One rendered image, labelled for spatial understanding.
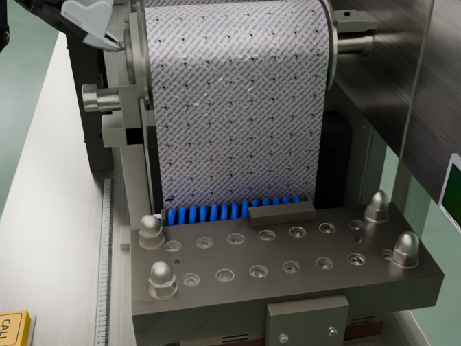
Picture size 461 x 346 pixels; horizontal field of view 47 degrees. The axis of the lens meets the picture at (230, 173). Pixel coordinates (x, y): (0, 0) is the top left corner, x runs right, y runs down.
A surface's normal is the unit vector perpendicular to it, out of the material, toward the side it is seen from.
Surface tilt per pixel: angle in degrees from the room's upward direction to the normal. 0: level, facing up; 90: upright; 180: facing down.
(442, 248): 0
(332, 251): 0
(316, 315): 90
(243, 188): 90
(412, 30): 90
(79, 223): 0
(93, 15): 90
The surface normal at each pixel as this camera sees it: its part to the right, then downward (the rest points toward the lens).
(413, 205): 0.17, 0.55
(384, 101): -0.99, 0.09
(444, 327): 0.00, -0.83
